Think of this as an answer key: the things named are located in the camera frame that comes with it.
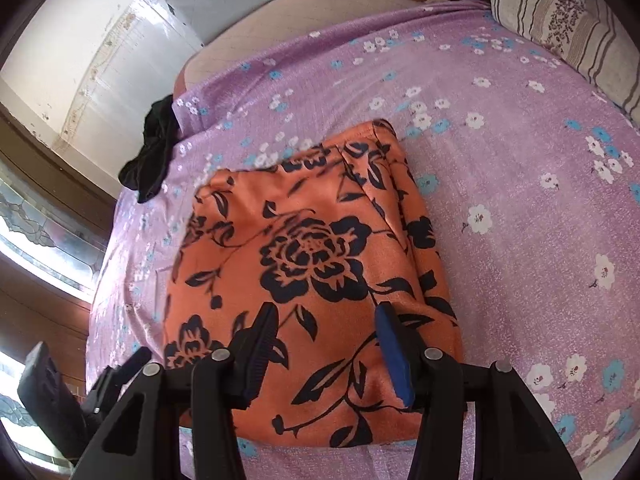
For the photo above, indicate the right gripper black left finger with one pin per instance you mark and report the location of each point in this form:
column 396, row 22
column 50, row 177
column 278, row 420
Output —
column 139, row 439

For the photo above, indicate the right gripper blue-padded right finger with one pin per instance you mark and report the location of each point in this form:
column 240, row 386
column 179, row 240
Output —
column 514, row 439

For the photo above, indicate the orange black floral blouse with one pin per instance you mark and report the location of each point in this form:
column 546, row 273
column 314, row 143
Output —
column 325, row 237

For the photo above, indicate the brown wooden glass door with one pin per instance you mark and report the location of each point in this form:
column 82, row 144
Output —
column 54, row 227

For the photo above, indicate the black crumpled garment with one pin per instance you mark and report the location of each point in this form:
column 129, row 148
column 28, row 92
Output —
column 146, row 172

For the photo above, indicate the purple floral bed sheet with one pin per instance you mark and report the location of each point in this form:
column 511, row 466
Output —
column 530, row 176

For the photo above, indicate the striped floral cushion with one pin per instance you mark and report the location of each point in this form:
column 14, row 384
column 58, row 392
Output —
column 587, row 35

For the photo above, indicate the pink mattress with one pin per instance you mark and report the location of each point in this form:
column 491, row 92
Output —
column 272, row 24

